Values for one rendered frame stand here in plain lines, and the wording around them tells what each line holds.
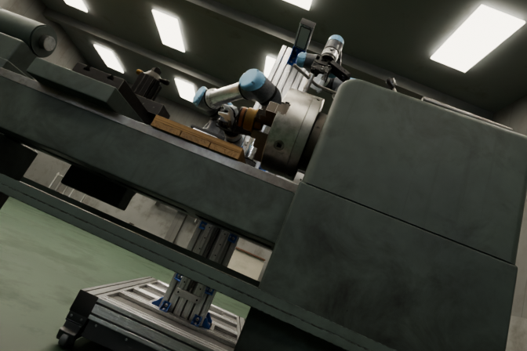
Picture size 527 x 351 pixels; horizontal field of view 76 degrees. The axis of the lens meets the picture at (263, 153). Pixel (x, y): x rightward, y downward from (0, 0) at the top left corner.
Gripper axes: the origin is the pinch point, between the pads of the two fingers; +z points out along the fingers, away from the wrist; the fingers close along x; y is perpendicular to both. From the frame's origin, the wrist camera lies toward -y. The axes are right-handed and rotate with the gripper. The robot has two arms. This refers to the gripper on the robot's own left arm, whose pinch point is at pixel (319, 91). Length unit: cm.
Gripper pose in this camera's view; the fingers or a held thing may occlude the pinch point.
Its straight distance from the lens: 143.4
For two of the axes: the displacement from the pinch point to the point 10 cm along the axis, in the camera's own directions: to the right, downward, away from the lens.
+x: 0.9, -5.4, -8.4
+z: -3.8, 7.6, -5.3
